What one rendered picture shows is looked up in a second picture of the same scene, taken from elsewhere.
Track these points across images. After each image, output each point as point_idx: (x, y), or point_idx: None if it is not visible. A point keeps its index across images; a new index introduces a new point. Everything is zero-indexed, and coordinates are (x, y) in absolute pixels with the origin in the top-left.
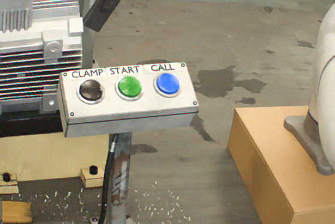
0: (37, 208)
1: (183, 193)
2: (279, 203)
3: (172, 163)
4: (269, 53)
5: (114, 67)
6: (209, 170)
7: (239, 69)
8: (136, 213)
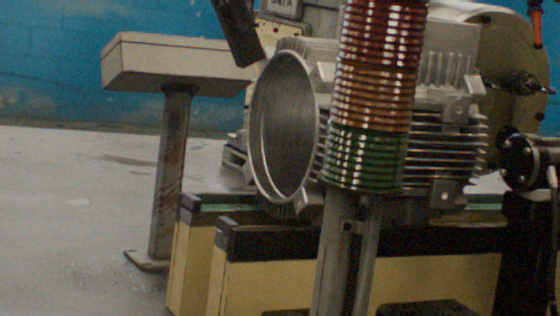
0: None
1: (62, 286)
2: None
3: (73, 315)
4: None
5: (197, 38)
6: (9, 305)
7: None
8: (133, 272)
